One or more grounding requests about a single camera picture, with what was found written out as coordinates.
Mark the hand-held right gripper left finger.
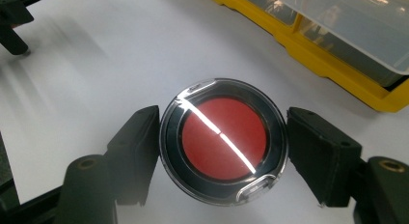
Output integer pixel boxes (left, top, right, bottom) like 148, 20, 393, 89
56, 104, 161, 224

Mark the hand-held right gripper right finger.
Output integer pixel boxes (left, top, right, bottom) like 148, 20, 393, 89
286, 106, 409, 224

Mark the yellow and black organizer case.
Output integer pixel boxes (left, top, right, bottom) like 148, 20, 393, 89
204, 0, 409, 113

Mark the round red compact case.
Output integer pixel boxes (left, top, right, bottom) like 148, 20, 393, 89
158, 77, 289, 208

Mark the clear plastic drawer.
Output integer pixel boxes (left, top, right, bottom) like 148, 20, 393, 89
266, 0, 409, 76

